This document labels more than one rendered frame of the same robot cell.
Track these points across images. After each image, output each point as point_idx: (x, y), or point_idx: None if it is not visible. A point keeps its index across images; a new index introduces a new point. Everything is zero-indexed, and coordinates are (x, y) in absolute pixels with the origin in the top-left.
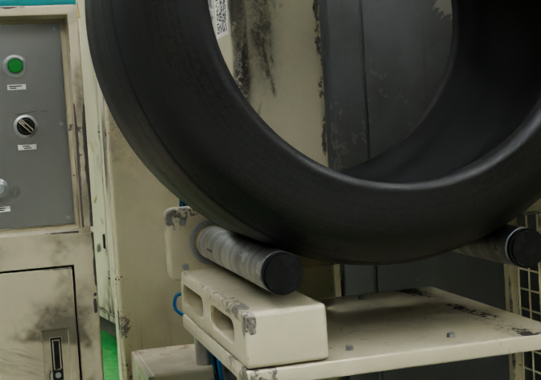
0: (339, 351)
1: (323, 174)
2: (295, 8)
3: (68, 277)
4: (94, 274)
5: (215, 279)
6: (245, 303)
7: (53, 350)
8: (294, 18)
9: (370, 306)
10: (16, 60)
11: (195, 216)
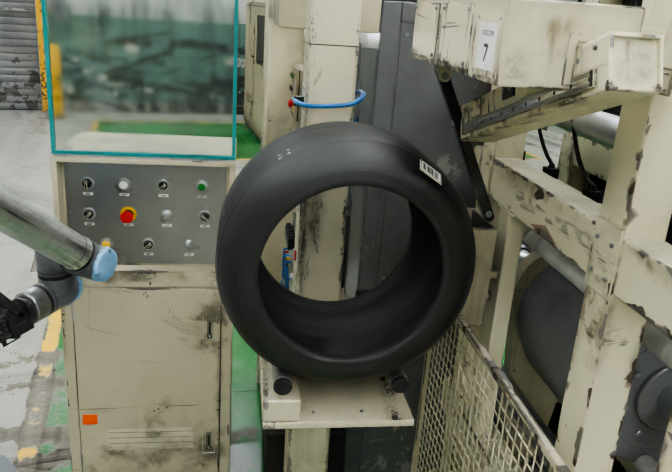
0: (308, 413)
1: (303, 355)
2: (333, 212)
3: (218, 293)
4: None
5: None
6: (269, 387)
7: (208, 325)
8: (332, 217)
9: None
10: (202, 185)
11: None
